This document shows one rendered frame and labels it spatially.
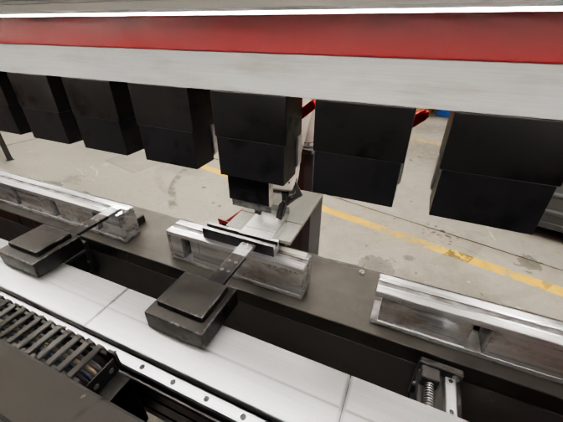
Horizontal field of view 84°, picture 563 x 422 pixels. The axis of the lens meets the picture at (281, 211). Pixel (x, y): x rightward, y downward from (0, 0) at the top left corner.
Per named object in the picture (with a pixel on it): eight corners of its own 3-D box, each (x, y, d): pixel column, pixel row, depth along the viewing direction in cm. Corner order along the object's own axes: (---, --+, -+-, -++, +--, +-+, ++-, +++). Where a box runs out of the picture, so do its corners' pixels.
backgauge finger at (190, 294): (271, 256, 71) (271, 239, 68) (204, 351, 51) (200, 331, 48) (227, 244, 75) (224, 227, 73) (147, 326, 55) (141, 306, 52)
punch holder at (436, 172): (523, 208, 52) (570, 108, 44) (535, 235, 46) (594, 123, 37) (427, 192, 57) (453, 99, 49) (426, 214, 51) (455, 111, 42)
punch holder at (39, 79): (99, 135, 86) (79, 70, 78) (70, 144, 80) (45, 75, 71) (63, 129, 92) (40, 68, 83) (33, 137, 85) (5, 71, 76)
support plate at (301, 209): (322, 197, 94) (322, 193, 94) (290, 245, 74) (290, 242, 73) (269, 186, 100) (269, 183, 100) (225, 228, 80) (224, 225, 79)
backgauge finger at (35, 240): (134, 218, 85) (130, 202, 83) (38, 279, 65) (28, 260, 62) (103, 208, 89) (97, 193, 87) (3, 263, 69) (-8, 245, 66)
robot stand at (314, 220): (294, 285, 199) (299, 132, 147) (318, 299, 189) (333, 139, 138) (277, 303, 186) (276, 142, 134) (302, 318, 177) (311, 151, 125)
